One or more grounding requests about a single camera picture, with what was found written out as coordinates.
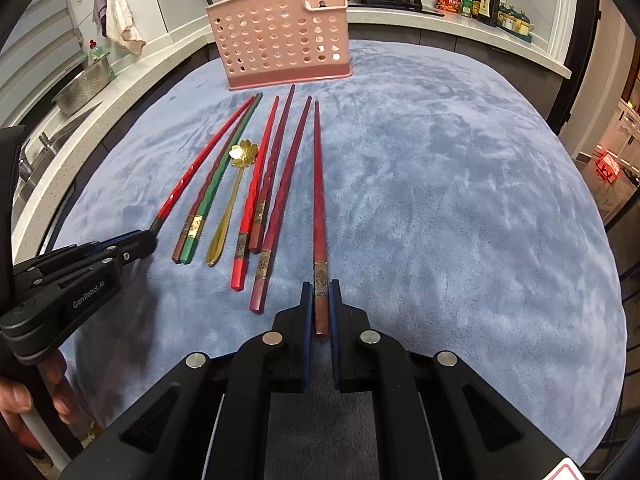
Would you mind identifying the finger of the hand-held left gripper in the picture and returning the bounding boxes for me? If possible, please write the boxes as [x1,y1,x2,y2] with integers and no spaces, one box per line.
[50,229,159,291]
[12,236,128,281]

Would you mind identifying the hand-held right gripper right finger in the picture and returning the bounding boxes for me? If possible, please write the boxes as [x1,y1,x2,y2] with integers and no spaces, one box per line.
[327,280,583,480]

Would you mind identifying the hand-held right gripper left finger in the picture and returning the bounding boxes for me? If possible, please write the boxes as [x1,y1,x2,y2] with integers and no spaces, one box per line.
[60,282,313,480]

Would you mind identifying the red chopstick with black tip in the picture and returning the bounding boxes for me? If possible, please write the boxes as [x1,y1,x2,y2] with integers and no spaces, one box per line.
[150,96,257,238]

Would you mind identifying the bright red chopstick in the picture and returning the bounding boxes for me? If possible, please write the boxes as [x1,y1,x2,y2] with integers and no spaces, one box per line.
[230,95,281,292]

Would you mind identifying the gold flower spoon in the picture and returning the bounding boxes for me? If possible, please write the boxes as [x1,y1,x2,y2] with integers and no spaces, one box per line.
[206,139,257,267]

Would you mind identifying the pink perforated utensil basket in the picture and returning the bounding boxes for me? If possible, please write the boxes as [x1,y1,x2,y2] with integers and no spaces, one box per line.
[205,0,354,92]

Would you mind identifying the person's left hand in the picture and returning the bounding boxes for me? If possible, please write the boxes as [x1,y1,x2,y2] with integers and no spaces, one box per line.
[0,349,75,456]

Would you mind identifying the steel colander bowl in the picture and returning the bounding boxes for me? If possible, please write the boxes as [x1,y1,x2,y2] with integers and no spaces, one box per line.
[51,52,112,116]

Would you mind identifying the blue-grey plush cloth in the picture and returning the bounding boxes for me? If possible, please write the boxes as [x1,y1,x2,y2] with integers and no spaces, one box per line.
[47,37,628,480]

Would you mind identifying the green dish soap bottle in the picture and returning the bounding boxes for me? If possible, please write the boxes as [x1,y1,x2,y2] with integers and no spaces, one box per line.
[87,38,117,81]

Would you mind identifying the window blinds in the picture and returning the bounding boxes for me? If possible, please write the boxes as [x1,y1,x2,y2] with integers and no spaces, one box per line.
[0,0,86,126]

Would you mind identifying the white hanging towel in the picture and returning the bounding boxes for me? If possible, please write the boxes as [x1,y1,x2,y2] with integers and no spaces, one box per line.
[106,0,147,56]

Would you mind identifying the purple hanging cloth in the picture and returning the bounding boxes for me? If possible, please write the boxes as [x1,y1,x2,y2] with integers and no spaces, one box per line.
[92,0,110,38]

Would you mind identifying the red floor sign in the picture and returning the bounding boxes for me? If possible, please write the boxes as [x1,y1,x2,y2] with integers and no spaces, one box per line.
[595,147,621,181]

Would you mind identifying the white kitchen counter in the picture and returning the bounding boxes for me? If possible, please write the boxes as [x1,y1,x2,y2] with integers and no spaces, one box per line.
[10,7,573,261]

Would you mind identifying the black gas stove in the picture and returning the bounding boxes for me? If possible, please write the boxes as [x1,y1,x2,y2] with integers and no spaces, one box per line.
[347,0,446,17]

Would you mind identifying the white sideboard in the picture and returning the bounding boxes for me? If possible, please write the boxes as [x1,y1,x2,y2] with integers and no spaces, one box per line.
[617,100,640,161]

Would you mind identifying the seasoning jar set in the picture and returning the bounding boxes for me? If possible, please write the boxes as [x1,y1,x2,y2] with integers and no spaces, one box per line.
[497,4,535,43]

